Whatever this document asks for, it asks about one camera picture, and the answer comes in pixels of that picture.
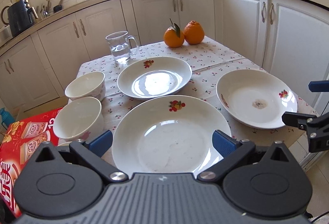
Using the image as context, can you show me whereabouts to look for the white plate with stain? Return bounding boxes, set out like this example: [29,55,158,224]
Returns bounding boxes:
[216,70,298,129]

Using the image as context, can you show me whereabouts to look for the white kitchen cabinets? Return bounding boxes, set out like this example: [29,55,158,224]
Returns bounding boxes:
[1,0,328,113]

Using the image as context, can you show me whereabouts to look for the white bowl near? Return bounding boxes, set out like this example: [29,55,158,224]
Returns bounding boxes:
[53,97,104,141]

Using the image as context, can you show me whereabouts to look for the white bowl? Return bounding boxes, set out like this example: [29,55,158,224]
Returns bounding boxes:
[65,71,106,101]
[53,97,104,141]

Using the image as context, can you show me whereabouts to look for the white bowl far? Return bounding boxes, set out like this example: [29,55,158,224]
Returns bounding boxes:
[65,71,106,101]

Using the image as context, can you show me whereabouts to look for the red drink carton box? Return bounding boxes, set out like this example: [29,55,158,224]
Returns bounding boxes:
[1,108,61,217]

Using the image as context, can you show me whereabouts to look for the cherry print tablecloth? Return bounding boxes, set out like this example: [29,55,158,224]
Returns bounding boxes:
[57,35,320,170]

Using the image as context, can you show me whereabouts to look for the glass mug with water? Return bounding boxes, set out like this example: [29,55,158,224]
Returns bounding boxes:
[105,30,139,64]

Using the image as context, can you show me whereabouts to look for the orange without leaf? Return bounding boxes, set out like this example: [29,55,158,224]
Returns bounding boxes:
[183,20,205,45]

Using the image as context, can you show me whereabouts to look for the orange with leaf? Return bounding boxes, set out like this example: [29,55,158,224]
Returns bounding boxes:
[163,19,185,48]

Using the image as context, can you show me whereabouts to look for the black air fryer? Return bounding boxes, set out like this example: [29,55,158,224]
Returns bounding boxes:
[1,0,38,37]

